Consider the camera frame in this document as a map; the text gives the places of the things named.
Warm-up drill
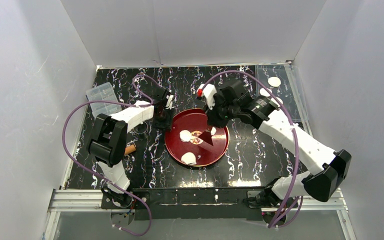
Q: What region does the cut round wrapper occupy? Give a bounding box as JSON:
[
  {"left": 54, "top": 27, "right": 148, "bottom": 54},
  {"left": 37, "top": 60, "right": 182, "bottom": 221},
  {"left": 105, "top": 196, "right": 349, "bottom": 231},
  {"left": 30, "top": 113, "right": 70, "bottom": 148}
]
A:
[
  {"left": 180, "top": 152, "right": 197, "bottom": 166},
  {"left": 179, "top": 130, "right": 192, "bottom": 143}
]

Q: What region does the red round lacquer plate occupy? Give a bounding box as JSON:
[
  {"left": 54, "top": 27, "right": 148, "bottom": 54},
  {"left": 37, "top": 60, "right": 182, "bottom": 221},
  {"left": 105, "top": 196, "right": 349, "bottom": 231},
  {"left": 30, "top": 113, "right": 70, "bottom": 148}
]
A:
[{"left": 164, "top": 108, "right": 230, "bottom": 167}]

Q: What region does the wooden double-ended pastry roller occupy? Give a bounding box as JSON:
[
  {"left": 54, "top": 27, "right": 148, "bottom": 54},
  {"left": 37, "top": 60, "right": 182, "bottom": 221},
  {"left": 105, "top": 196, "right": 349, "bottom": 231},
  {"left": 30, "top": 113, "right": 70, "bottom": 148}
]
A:
[{"left": 124, "top": 144, "right": 137, "bottom": 156}]

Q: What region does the white dough lump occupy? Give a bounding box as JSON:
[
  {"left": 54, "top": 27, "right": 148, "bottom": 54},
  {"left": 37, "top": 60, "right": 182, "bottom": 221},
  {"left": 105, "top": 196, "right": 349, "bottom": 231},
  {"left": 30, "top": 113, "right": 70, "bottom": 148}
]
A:
[{"left": 210, "top": 127, "right": 217, "bottom": 136}]

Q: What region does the metal scraper wooden handle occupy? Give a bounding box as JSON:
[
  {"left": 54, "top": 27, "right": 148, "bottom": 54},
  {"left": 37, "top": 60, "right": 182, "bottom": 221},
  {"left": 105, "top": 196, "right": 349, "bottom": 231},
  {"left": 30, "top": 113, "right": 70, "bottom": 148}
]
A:
[{"left": 198, "top": 127, "right": 214, "bottom": 146}]

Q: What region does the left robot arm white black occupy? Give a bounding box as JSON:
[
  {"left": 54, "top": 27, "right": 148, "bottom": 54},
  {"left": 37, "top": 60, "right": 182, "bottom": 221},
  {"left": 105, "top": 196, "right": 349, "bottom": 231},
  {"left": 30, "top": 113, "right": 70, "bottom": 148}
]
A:
[{"left": 87, "top": 88, "right": 175, "bottom": 194}]

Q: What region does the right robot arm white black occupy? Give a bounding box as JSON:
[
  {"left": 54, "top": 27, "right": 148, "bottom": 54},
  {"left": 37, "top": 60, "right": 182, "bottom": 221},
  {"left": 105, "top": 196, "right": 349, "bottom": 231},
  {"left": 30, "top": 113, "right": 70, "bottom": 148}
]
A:
[{"left": 197, "top": 79, "right": 352, "bottom": 208}]

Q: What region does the round dumpling wrapper left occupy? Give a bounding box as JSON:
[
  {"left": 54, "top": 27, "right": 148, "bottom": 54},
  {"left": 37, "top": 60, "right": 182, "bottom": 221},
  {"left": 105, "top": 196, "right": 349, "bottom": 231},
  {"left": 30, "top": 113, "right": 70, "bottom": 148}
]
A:
[{"left": 259, "top": 88, "right": 272, "bottom": 98}]

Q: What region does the round dumpling wrapper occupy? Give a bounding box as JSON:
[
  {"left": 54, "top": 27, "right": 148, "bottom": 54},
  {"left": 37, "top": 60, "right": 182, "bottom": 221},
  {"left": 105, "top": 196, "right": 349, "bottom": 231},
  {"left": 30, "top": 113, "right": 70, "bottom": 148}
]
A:
[
  {"left": 270, "top": 97, "right": 283, "bottom": 108},
  {"left": 267, "top": 76, "right": 282, "bottom": 88},
  {"left": 259, "top": 88, "right": 272, "bottom": 98}
]

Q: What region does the round dumpling wrapper near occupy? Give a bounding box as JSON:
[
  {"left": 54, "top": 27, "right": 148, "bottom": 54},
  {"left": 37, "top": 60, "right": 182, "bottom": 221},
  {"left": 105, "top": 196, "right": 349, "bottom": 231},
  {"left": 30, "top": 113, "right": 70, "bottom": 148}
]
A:
[{"left": 270, "top": 97, "right": 283, "bottom": 108}]

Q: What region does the round dumpling wrapper far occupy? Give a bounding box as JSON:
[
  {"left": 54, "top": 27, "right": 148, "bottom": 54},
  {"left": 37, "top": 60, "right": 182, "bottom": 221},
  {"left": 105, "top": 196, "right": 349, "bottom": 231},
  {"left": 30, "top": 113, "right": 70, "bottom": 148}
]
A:
[{"left": 267, "top": 76, "right": 282, "bottom": 88}]

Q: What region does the clear acrylic tray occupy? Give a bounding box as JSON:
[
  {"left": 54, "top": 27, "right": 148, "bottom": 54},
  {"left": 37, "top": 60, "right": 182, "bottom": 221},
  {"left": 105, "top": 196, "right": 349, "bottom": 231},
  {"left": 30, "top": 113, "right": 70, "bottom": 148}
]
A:
[{"left": 256, "top": 64, "right": 309, "bottom": 123}]

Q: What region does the clear plastic compartment box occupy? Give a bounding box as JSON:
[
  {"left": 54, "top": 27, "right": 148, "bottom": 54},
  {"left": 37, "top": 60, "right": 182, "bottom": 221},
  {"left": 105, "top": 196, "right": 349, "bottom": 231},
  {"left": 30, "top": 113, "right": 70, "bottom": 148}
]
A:
[{"left": 86, "top": 82, "right": 121, "bottom": 118}]

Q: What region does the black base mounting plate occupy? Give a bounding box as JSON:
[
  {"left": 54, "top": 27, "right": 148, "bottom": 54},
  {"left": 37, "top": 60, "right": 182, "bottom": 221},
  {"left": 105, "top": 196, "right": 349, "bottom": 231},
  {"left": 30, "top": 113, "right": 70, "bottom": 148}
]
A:
[{"left": 99, "top": 187, "right": 299, "bottom": 222}]

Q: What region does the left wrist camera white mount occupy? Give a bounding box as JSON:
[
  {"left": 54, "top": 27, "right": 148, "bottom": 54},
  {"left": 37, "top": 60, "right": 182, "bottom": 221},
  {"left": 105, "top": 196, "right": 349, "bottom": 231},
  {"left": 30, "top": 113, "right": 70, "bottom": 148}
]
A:
[{"left": 165, "top": 94, "right": 175, "bottom": 110}]

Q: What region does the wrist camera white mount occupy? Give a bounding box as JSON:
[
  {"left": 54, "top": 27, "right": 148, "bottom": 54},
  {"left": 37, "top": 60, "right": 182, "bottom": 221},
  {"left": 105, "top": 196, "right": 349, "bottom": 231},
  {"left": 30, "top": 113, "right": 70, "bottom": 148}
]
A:
[
  {"left": 196, "top": 84, "right": 217, "bottom": 110},
  {"left": 165, "top": 94, "right": 175, "bottom": 110}
]

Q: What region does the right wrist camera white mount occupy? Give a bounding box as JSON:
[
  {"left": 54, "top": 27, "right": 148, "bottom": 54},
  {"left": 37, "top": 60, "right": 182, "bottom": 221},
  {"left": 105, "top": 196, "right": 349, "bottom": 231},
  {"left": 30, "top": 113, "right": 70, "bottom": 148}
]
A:
[{"left": 196, "top": 84, "right": 217, "bottom": 110}]

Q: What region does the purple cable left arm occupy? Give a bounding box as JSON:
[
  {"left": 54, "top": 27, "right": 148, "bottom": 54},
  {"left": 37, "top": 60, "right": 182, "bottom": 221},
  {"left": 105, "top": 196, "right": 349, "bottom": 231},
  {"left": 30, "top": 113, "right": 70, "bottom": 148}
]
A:
[{"left": 62, "top": 74, "right": 153, "bottom": 237}]

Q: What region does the aluminium frame rail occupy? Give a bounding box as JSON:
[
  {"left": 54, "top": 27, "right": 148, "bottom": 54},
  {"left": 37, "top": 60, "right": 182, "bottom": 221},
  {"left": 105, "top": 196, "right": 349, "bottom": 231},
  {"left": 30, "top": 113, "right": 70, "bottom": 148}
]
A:
[{"left": 42, "top": 187, "right": 356, "bottom": 240}]

